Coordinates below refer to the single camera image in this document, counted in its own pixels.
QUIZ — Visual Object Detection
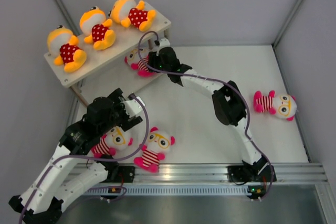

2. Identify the pink striped plush corner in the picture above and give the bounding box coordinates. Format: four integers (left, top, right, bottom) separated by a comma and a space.
124, 47, 155, 78

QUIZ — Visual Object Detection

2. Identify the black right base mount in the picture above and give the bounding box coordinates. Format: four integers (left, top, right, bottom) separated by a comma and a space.
228, 165, 277, 184

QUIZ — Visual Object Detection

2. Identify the white slotted cable duct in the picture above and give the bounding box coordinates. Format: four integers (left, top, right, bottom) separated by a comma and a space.
83, 184, 253, 196

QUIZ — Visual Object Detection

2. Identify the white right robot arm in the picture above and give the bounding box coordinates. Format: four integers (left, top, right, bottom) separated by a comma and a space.
148, 47, 276, 184

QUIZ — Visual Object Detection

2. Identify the aluminium mounting rail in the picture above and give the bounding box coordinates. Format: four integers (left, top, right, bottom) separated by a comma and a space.
65, 163, 328, 184

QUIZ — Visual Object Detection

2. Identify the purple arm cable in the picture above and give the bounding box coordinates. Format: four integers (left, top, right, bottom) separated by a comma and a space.
138, 31, 275, 201
19, 94, 151, 224

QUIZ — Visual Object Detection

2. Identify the yellow plush toy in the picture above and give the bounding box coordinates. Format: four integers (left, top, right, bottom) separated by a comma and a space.
79, 6, 116, 50
108, 0, 156, 32

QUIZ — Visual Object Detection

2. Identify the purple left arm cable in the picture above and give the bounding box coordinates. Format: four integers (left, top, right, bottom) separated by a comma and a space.
19, 94, 151, 224

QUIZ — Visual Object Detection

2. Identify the pink striped plush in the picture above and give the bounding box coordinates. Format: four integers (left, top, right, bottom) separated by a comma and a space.
253, 90, 297, 121
133, 127, 176, 173
88, 126, 133, 158

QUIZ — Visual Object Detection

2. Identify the yellow plush red dotted shirt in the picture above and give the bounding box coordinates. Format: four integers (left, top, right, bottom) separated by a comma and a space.
47, 25, 87, 73

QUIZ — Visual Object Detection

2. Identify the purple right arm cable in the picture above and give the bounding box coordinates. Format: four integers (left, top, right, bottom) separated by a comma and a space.
138, 31, 275, 201

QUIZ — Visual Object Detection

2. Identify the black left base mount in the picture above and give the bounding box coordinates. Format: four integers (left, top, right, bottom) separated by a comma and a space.
103, 165, 135, 184

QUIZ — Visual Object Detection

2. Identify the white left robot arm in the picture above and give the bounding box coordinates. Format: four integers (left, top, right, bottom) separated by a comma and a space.
9, 89, 146, 223

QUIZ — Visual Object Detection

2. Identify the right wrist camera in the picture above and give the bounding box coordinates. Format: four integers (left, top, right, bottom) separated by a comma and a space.
153, 37, 171, 51

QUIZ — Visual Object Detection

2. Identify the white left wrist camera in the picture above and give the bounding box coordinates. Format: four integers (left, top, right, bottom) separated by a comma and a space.
122, 93, 145, 118

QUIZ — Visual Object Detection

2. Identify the white two-tier shelf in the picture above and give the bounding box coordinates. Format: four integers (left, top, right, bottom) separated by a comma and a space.
44, 2, 171, 106

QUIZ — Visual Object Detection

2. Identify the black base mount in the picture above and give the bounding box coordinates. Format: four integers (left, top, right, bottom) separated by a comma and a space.
103, 165, 135, 184
228, 165, 277, 184

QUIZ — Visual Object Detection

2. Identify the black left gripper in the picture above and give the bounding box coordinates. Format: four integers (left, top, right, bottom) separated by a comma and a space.
98, 89, 142, 136

